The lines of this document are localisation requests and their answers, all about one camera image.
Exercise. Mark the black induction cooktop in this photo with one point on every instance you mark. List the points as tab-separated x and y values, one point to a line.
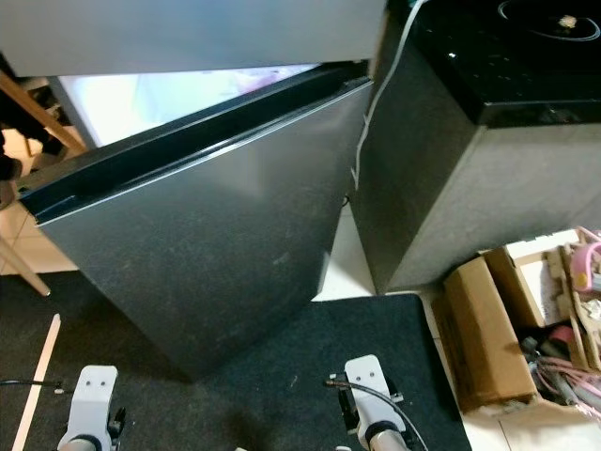
516	56

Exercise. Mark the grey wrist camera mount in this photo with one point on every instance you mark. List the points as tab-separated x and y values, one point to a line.
92	399
369	390

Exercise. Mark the black kitchen floor mat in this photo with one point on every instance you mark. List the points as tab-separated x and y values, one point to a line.
225	413

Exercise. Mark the person in dark clothes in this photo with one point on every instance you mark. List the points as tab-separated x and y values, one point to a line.
19	113

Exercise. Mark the dark grey counter cabinet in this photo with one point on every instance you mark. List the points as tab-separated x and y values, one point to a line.
479	207

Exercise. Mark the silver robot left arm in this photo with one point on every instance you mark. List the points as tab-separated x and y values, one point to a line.
84	443

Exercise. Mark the brown cardboard box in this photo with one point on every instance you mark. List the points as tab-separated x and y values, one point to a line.
479	329

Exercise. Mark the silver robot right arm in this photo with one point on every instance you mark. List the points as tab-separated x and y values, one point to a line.
390	440

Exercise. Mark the narrow white tape strip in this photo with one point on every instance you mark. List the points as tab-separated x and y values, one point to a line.
39	376

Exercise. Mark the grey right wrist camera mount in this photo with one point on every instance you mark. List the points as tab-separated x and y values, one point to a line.
369	390

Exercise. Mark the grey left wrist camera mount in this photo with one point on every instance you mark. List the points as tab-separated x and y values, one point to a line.
92	399

